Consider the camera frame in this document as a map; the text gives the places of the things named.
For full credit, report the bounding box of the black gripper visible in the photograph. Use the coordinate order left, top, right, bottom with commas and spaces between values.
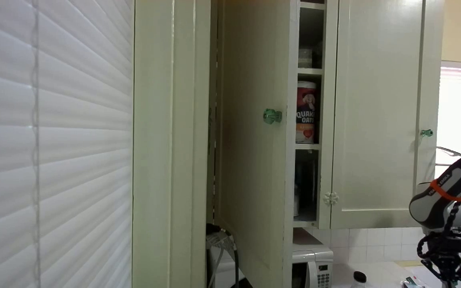
417, 230, 461, 288

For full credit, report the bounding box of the metal cabinet hinge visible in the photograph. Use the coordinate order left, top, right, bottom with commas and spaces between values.
324, 193, 340, 207

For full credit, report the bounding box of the white microwave oven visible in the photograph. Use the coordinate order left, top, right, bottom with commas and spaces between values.
292, 246, 334, 288

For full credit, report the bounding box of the oatmeal canister red white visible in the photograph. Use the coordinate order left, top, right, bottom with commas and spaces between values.
297, 82, 317, 145

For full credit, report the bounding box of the closed cream cabinet door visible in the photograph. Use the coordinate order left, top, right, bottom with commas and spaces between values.
332, 0, 425, 230

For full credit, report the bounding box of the green glass door knob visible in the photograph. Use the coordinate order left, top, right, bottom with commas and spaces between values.
263, 110, 284, 126

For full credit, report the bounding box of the white items top shelf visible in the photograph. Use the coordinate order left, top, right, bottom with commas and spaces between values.
298, 49, 314, 68

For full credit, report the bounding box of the open cream cabinet door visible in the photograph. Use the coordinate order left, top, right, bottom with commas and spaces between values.
218, 0, 300, 288

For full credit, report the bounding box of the white window blind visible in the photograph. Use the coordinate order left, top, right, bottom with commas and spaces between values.
0, 0, 135, 288

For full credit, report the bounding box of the orange cable strap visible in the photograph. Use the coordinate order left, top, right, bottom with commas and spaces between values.
430, 180, 461, 206

